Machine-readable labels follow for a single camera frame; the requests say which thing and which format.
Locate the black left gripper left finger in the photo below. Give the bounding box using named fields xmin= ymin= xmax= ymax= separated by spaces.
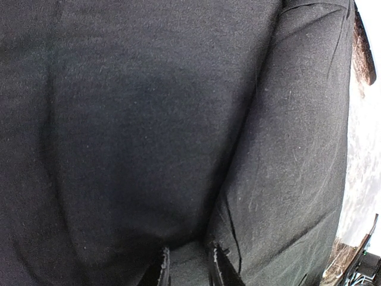
xmin=139 ymin=247 xmax=170 ymax=286

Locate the black long sleeve shirt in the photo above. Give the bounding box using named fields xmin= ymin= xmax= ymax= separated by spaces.
xmin=1 ymin=1 xmax=355 ymax=285

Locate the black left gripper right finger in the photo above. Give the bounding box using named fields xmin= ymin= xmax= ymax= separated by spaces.
xmin=208 ymin=241 xmax=245 ymax=286

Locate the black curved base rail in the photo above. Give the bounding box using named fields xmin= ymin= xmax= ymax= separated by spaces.
xmin=342 ymin=214 xmax=381 ymax=286

